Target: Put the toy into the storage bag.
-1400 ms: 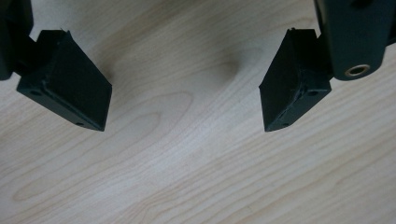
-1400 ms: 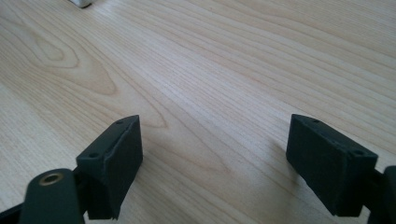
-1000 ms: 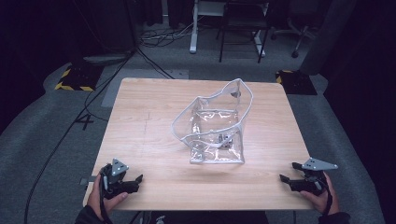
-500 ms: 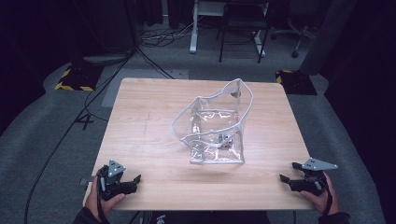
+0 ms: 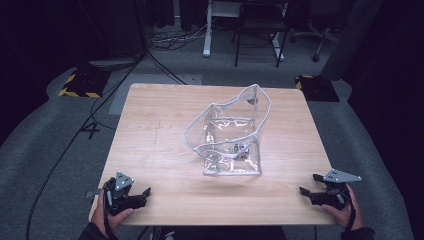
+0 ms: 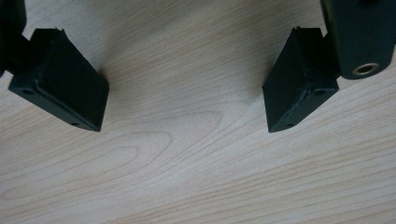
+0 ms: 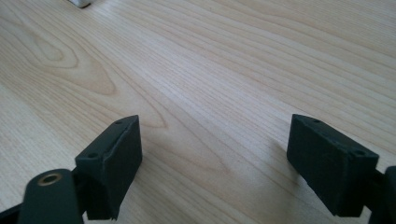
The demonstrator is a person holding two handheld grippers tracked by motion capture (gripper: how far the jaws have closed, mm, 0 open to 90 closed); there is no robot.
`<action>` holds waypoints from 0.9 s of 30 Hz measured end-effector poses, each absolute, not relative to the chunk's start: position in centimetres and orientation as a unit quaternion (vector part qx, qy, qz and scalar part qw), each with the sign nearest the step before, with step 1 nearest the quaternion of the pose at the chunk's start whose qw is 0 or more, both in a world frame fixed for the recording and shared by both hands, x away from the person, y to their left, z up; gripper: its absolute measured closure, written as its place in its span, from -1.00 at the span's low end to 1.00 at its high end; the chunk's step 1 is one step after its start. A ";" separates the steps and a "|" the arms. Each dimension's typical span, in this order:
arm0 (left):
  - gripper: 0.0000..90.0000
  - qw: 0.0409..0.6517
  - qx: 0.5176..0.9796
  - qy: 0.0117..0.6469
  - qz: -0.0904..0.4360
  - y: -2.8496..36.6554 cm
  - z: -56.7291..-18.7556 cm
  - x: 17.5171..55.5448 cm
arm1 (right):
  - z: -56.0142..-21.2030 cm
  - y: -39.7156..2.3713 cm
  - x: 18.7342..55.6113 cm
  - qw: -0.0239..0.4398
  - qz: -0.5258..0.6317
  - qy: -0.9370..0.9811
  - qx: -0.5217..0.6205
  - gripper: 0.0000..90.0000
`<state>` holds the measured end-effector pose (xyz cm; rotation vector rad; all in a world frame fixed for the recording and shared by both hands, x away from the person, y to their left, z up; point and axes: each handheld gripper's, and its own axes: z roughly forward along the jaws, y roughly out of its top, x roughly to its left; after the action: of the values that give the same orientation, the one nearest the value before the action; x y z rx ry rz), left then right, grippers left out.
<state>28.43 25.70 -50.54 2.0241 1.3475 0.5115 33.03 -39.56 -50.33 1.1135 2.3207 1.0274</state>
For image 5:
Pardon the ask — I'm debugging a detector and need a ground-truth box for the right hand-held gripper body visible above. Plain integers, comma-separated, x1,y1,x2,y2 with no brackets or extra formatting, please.
309,168,363,211

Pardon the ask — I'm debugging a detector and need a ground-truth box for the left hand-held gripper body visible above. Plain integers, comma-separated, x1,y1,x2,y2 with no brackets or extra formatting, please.
102,171,148,217

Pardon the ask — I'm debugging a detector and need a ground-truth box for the white toy car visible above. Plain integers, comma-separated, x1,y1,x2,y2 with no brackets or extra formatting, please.
231,142,251,160

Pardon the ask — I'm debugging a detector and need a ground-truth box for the transparent plastic bag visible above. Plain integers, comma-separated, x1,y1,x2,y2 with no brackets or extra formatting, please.
182,83,273,177

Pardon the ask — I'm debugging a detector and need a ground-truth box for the person's right hand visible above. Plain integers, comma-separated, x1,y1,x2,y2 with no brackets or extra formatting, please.
320,184,364,232

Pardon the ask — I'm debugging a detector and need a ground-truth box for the person's left hand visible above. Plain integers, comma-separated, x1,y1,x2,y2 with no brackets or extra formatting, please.
91,189,135,235

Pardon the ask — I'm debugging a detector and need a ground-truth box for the grey tape strip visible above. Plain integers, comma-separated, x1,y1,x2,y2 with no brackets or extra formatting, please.
84,189,103,200

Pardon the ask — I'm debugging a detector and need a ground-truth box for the person's dark clothing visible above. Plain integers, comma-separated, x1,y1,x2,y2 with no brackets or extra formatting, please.
146,225,288,240

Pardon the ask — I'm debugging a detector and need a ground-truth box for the office chair base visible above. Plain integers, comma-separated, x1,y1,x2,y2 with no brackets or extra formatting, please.
289,18,338,64

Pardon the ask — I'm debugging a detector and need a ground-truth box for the grey curtain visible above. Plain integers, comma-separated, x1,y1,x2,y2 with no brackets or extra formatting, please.
320,0,383,81

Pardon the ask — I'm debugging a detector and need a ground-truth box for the black chair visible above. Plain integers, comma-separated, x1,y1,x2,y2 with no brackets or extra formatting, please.
231,0,290,69

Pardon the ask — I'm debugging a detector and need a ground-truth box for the dark cabinet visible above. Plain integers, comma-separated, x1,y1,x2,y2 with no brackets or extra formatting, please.
87,0,147,70

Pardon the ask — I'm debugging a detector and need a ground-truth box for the black wrist strap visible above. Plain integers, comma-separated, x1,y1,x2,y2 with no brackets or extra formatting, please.
343,190,357,232
102,189,119,240

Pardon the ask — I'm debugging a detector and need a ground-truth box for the long black floor cable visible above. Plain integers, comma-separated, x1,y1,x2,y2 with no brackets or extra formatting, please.
25,49,148,240

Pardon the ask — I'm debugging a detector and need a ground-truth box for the black yellow striped base plate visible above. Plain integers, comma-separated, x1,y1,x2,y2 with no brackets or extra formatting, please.
294,74,341,103
58,67,111,99

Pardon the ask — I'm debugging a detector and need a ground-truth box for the bundle of floor cables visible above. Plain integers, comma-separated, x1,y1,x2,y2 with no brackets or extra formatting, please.
149,18,214,52

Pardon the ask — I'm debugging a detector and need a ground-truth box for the white desk frame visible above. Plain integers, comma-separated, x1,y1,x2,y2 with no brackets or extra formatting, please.
202,0,288,62

